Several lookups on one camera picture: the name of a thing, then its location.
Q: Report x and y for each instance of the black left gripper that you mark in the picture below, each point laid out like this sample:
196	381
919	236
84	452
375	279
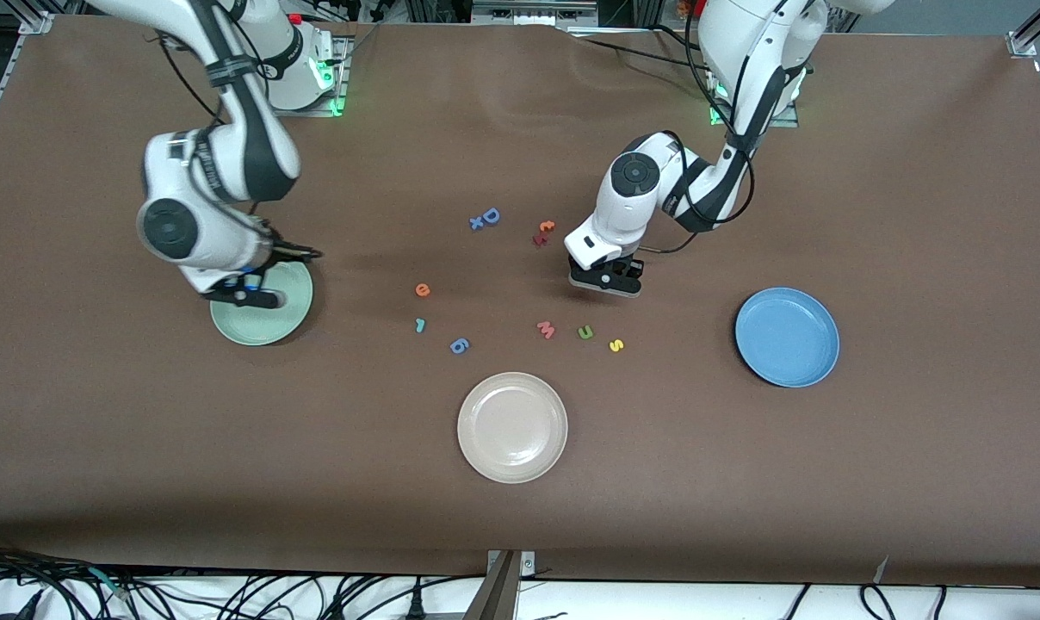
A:
633	269

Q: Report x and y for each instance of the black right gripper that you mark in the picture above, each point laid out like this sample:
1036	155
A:
272	249

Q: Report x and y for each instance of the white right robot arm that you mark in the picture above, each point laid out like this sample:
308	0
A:
171	228

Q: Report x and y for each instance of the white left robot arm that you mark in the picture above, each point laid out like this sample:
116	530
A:
636	172

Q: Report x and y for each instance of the green round plate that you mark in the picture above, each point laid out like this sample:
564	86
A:
262	327

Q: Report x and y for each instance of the pink letter w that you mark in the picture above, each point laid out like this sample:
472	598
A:
546	330

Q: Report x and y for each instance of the blue letter D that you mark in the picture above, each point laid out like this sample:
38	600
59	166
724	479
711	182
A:
490	215

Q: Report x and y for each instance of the blue round plate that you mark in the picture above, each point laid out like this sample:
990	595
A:
787	337

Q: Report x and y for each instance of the blue letter g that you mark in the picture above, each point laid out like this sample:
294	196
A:
459	345

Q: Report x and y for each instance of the beige round plate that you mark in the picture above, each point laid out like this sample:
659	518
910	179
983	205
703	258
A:
512	427

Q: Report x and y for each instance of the grey metal equipment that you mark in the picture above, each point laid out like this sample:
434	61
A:
529	10

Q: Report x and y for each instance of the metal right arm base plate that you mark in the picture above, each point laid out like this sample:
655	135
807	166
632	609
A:
300	112

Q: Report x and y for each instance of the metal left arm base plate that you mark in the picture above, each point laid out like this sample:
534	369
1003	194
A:
783	121

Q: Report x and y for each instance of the aluminium frame profile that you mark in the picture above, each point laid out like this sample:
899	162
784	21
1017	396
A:
38	19
1032	30

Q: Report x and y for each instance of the aluminium camera post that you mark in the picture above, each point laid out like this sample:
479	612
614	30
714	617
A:
503	594

